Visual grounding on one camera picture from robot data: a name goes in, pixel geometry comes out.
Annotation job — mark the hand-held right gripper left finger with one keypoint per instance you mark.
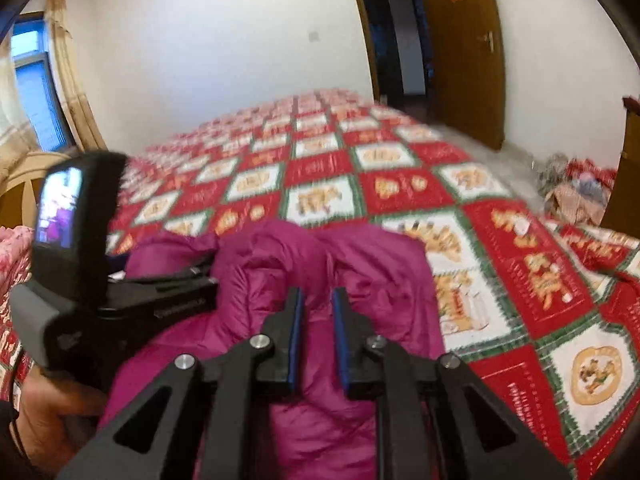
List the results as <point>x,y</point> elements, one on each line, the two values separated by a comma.
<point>296,330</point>

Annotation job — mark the wooden door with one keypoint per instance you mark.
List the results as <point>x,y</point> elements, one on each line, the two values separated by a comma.
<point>460,70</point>

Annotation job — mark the red checkered printed blanket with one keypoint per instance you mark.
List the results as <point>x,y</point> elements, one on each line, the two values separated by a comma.
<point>525,270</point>

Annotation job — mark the pile of clothes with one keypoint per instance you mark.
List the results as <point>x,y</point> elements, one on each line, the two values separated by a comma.
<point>575,190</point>

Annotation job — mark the wooden cabinet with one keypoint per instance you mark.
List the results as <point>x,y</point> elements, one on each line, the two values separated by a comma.
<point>622,175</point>

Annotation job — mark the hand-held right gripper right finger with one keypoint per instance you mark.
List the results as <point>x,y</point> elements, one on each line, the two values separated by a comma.
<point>341,330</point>

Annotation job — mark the wall switch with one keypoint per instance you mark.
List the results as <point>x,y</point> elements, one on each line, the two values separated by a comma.
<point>314,36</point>

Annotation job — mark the window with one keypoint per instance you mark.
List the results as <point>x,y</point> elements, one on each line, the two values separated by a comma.
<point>35,80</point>

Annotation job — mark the person's left hand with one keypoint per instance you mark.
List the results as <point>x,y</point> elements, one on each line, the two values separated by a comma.
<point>55,420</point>

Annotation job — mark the beige curtain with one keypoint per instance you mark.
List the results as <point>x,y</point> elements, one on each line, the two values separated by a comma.
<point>70,85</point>

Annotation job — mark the magenta down jacket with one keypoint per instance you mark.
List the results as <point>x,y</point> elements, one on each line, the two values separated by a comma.
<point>310,260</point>

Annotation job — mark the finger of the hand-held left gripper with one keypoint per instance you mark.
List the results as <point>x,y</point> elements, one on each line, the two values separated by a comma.
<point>192,269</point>

